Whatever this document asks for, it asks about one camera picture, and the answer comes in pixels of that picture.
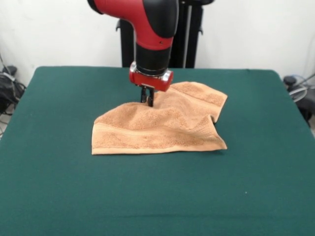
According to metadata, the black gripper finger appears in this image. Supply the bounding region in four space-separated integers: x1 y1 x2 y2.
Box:
139 86 149 104
147 88 156 108

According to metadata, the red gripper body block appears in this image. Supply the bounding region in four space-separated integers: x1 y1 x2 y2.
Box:
129 61 174 93

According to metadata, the orange terry towel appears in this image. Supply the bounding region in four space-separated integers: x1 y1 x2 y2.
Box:
91 82 228 156

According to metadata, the dark green table cloth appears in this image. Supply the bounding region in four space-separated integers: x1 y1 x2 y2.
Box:
0 65 315 236

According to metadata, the black equipment block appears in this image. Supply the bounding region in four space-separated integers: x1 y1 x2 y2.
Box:
294 92 315 128

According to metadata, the black robot pedestal frame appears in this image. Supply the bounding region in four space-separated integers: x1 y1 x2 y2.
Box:
115 0 215 69

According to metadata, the black cable bundle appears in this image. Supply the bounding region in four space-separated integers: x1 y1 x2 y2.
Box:
0 73 27 116

